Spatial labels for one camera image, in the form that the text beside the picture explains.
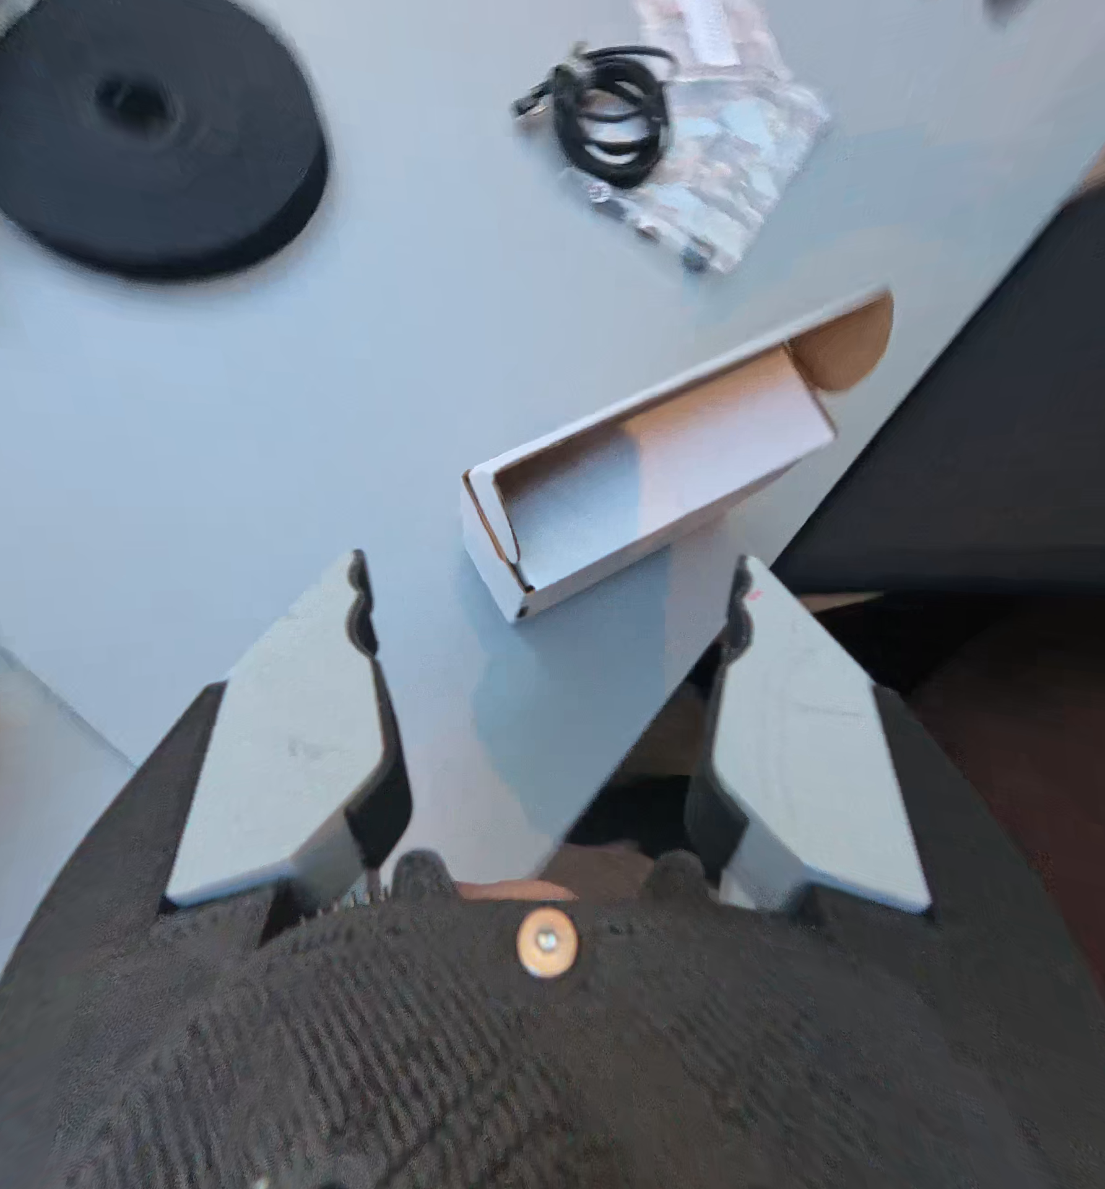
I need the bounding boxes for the black cable bundle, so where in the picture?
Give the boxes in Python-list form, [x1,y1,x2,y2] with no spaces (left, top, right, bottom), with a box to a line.
[512,42,677,191]

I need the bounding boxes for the black hook-and-loop tape roll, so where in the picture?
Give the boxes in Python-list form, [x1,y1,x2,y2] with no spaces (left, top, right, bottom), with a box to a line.
[0,0,331,282]

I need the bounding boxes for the clear packet with barcode label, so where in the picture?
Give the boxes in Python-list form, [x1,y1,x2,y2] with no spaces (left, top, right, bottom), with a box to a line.
[636,0,795,94]

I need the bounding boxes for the grey desk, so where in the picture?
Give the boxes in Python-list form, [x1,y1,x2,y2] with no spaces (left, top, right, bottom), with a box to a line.
[0,0,1105,1052]

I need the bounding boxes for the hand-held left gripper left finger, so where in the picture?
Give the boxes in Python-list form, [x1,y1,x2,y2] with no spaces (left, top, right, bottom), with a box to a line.
[162,551,415,910]

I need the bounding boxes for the small white cardboard box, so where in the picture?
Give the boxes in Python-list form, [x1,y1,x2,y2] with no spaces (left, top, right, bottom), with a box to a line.
[460,288,898,627]

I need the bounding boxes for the person's dark trousered leg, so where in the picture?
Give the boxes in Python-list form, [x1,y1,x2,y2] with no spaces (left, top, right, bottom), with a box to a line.
[562,641,731,856]

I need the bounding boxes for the crinkled clear plastic bag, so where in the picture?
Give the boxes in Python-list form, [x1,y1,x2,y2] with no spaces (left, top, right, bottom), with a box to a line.
[591,74,833,277]

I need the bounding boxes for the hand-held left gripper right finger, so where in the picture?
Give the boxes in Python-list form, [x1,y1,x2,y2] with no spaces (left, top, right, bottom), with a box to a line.
[686,557,935,917]

